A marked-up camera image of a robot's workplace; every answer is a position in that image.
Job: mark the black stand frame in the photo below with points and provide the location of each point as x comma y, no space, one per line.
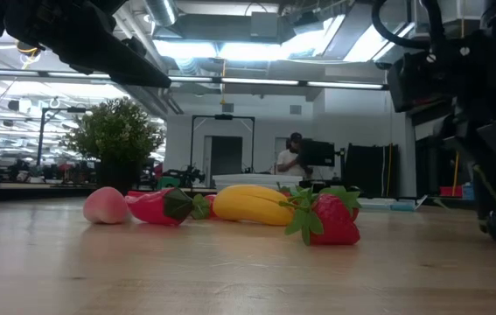
41,135

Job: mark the black monitor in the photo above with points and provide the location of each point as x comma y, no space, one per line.
317,153

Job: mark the green machine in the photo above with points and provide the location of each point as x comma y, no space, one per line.
168,181

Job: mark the green artificial potted plant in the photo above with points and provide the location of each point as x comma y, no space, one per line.
116,131

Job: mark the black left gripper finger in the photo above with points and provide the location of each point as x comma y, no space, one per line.
107,52

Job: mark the pink toy peach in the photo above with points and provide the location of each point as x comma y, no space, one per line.
105,205

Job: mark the silver air duct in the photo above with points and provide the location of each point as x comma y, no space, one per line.
162,11

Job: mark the blue white box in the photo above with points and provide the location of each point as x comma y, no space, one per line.
468,191

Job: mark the red box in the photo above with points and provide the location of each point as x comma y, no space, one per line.
450,191

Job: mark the red toy pepper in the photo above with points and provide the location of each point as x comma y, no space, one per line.
151,207

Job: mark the clear lid teal rim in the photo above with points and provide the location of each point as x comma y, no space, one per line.
387,204

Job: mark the black gantry frame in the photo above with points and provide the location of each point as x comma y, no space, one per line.
223,116

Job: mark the clear plastic food container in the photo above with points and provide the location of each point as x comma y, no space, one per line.
256,179

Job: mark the black panel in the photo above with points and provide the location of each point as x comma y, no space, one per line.
370,170

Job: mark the long LED light bar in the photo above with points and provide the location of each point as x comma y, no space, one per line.
256,81

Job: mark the black background robot arm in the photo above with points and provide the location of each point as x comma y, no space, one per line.
190,175

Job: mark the person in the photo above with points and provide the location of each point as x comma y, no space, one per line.
289,159

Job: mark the yellow toy banana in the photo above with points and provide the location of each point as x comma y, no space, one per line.
252,203

